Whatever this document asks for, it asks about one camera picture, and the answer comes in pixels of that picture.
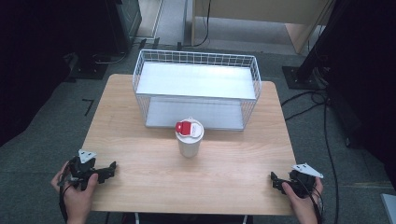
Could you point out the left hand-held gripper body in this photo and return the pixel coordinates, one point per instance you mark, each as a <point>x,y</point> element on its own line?
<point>81,168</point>

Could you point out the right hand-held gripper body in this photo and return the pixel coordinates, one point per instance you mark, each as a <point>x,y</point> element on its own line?
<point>303,180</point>

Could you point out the white cup with red lid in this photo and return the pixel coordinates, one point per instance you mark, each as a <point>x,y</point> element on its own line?
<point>190,137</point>

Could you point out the person's right hand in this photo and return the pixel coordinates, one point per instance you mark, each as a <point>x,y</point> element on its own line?
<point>303,202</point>

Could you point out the person's left hand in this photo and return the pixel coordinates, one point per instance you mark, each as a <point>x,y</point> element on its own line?
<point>77,199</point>

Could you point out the white flat object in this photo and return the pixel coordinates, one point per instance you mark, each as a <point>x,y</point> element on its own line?
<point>389,208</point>

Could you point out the black flat stand base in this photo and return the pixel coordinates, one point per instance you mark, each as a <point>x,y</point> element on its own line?
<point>88,68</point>

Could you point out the black metal stand with base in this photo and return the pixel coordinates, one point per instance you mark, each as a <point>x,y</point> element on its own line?
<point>311,62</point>

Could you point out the dark equipment cabinet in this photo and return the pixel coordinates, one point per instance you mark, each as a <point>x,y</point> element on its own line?
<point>124,21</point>

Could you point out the light wooden cabinet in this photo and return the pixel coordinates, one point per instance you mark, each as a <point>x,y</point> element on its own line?
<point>264,12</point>

